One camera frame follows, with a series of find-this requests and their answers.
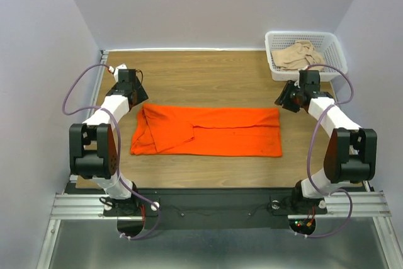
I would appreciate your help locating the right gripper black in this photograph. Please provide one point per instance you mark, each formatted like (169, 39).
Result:
(283, 96)

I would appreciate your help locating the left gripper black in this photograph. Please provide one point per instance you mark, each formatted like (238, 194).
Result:
(142, 95)

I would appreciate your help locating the orange t-shirt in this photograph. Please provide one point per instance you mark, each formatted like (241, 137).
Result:
(233, 132)

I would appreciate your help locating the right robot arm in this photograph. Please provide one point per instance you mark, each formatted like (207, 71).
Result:
(352, 150)

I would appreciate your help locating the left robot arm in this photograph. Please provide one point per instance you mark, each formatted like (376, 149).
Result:
(95, 144)

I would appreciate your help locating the beige t-shirt in basket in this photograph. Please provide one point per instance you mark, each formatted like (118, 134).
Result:
(297, 56)

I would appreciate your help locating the white plastic laundry basket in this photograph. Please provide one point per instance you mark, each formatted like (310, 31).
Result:
(325, 43)

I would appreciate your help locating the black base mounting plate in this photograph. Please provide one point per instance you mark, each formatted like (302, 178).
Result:
(225, 208)

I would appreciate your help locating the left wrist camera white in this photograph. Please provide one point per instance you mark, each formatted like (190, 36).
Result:
(115, 71)

